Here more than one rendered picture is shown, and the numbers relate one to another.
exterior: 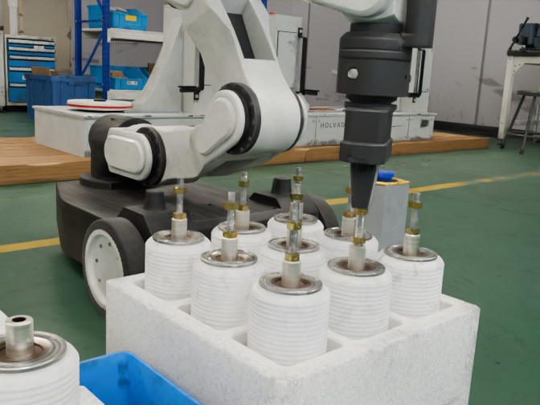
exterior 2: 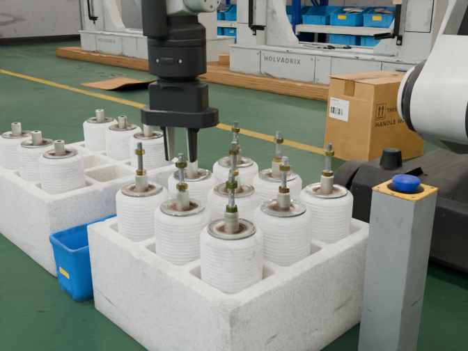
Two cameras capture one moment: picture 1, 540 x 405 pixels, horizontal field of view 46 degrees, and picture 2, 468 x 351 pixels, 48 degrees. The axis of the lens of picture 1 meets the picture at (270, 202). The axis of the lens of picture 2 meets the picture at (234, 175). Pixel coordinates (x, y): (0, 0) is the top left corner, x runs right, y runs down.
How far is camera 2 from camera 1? 1.26 m
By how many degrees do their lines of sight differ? 85
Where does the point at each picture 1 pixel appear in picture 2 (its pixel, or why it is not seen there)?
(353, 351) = (125, 244)
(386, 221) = (373, 230)
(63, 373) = (46, 162)
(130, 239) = (339, 176)
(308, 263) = (210, 200)
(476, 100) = not seen: outside the picture
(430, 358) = (176, 306)
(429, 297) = (203, 265)
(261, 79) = (445, 58)
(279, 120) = (434, 104)
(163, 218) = (373, 172)
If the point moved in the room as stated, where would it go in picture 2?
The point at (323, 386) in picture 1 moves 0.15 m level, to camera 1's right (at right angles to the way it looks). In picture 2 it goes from (104, 246) to (83, 290)
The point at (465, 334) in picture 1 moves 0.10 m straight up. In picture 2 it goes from (212, 322) to (212, 259)
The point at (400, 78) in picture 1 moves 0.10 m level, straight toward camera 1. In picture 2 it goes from (152, 60) to (88, 58)
